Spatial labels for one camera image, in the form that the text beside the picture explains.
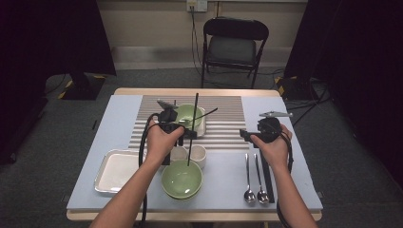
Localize white wall socket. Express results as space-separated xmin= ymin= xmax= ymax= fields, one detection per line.
xmin=185 ymin=0 xmax=208 ymax=13

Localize black folding chair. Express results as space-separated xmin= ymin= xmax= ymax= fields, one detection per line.
xmin=200 ymin=17 xmax=270 ymax=89

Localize row of black chopsticks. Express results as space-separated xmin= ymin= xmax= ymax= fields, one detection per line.
xmin=259 ymin=148 xmax=276 ymax=204

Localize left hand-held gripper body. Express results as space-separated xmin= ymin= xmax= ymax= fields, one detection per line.
xmin=156 ymin=99 xmax=186 ymax=135

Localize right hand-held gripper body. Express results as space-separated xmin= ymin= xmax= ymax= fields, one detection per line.
xmin=256 ymin=110 xmax=295 ymax=144

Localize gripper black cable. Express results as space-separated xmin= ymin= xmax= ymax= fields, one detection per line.
xmin=138 ymin=112 xmax=162 ymax=228
xmin=276 ymin=129 xmax=295 ymax=228

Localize person's right hand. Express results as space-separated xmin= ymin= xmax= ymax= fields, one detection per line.
xmin=250 ymin=123 xmax=294 ymax=171

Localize wooden table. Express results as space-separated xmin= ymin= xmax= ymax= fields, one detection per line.
xmin=66 ymin=87 xmax=323 ymax=222

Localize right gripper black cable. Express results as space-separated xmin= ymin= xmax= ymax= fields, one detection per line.
xmin=276 ymin=129 xmax=295 ymax=228

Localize black power cable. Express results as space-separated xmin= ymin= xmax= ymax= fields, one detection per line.
xmin=189 ymin=6 xmax=205 ymax=77

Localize striped woven placemat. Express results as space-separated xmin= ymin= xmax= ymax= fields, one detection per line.
xmin=127 ymin=94 xmax=250 ymax=151

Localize person's left hand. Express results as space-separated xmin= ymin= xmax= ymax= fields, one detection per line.
xmin=145 ymin=118 xmax=186 ymax=166

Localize steel spoon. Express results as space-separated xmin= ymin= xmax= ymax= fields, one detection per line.
xmin=178 ymin=106 xmax=219 ymax=125
xmin=242 ymin=153 xmax=257 ymax=203
xmin=253 ymin=153 xmax=270 ymax=204

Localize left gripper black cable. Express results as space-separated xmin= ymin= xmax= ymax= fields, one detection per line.
xmin=138 ymin=112 xmax=162 ymax=228

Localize black stand base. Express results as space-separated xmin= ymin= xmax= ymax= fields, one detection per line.
xmin=57 ymin=70 xmax=107 ymax=102
xmin=275 ymin=75 xmax=317 ymax=102

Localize green bowl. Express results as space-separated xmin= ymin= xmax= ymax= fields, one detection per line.
xmin=173 ymin=103 xmax=204 ymax=131
xmin=165 ymin=191 xmax=199 ymax=201
xmin=161 ymin=159 xmax=204 ymax=199

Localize cream ceramic cup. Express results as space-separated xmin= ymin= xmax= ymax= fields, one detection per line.
xmin=170 ymin=144 xmax=189 ymax=162
xmin=189 ymin=144 xmax=208 ymax=169

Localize black curtain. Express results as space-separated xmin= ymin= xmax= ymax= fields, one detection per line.
xmin=283 ymin=0 xmax=403 ymax=188
xmin=0 ymin=0 xmax=117 ymax=165

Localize black floor cables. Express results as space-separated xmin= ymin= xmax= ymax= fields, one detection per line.
xmin=284 ymin=77 xmax=334 ymax=127

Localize square white plate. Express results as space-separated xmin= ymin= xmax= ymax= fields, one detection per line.
xmin=175 ymin=106 xmax=207 ymax=139
xmin=93 ymin=148 xmax=142 ymax=194

